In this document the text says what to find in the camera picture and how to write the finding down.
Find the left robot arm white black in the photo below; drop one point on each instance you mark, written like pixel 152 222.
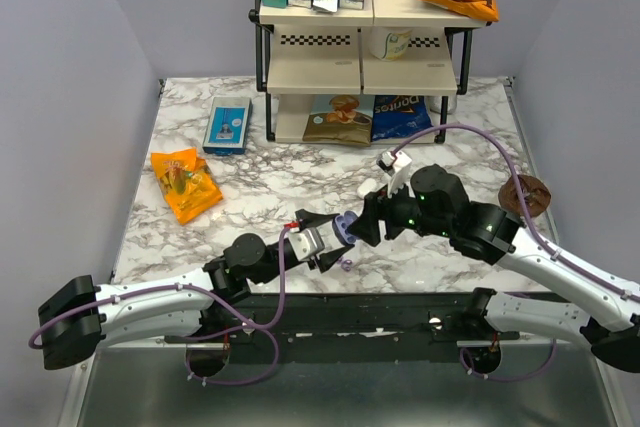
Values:
pixel 82 317

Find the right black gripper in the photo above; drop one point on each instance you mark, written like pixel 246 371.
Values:
pixel 366 226

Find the blue razor box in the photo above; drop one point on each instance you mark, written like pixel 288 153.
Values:
pixel 228 126

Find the white yogurt cup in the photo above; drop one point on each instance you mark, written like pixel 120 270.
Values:
pixel 389 44

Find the blue Doritos bag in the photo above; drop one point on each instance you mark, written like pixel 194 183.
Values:
pixel 399 116

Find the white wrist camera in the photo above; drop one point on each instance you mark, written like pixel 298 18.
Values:
pixel 397 166
pixel 306 244

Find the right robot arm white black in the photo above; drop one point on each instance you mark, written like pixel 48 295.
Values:
pixel 596 310

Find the beige black shelf rack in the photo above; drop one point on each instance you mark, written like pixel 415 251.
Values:
pixel 301 53

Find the gold brown snack bag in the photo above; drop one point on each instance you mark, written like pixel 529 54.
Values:
pixel 340 118

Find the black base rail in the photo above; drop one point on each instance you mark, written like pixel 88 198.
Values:
pixel 352 328

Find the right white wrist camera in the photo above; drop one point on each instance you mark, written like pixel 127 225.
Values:
pixel 397 166

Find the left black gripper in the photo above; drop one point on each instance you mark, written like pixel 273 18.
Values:
pixel 327 260

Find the lavender earbud charging case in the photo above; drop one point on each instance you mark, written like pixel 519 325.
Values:
pixel 340 227

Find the orange candy bag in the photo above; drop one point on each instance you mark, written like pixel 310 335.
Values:
pixel 186 183

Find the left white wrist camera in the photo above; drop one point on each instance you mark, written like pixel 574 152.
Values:
pixel 306 244

